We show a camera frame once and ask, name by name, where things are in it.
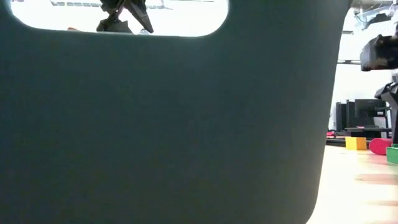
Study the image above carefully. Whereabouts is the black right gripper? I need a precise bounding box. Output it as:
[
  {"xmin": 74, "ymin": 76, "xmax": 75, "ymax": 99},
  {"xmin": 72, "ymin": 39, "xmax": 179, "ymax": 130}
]
[{"xmin": 359, "ymin": 33, "xmax": 398, "ymax": 144}]

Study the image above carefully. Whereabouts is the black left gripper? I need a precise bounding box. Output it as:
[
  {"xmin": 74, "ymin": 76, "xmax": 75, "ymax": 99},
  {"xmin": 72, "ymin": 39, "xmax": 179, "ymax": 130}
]
[{"xmin": 96, "ymin": 0, "xmax": 155, "ymax": 34}]

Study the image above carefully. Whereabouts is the black computer monitor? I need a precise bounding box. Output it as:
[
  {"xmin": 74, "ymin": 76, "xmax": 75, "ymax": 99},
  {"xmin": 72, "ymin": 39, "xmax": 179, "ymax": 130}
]
[{"xmin": 354, "ymin": 98, "xmax": 387, "ymax": 127}]

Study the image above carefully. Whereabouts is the black background desk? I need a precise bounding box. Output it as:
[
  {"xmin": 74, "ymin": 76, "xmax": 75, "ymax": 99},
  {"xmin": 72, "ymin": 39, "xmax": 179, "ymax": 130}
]
[{"xmin": 344, "ymin": 126, "xmax": 393, "ymax": 139}]

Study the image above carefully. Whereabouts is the black computer tower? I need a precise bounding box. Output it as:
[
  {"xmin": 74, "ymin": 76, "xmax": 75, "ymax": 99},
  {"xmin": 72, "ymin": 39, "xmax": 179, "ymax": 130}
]
[{"xmin": 335, "ymin": 100, "xmax": 355, "ymax": 131}]

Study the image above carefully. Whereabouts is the ceiling light strip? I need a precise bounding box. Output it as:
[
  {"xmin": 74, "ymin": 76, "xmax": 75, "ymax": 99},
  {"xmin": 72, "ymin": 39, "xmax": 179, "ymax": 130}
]
[{"xmin": 51, "ymin": 1, "xmax": 165, "ymax": 9}]

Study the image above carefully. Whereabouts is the red rectangular brick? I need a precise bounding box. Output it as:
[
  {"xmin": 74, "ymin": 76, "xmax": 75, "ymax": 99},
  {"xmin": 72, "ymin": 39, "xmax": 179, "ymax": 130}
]
[{"xmin": 369, "ymin": 138, "xmax": 394, "ymax": 156}]

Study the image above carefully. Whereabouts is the small yellow square brick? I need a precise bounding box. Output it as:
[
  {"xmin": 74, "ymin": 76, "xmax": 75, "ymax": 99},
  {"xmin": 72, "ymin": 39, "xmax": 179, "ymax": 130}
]
[{"xmin": 345, "ymin": 136, "xmax": 368, "ymax": 151}]

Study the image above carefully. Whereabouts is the small green square brick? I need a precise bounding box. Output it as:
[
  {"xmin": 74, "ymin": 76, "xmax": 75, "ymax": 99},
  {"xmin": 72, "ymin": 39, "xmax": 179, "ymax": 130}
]
[{"xmin": 386, "ymin": 143, "xmax": 398, "ymax": 165}]

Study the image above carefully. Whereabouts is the large dark grey bin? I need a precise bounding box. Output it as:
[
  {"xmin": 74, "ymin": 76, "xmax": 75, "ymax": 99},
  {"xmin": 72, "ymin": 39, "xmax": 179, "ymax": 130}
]
[{"xmin": 0, "ymin": 0, "xmax": 354, "ymax": 224}]

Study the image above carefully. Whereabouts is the black aluminium table frame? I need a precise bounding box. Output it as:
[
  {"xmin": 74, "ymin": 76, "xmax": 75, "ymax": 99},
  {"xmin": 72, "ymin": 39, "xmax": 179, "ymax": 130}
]
[{"xmin": 325, "ymin": 136, "xmax": 373, "ymax": 147}]

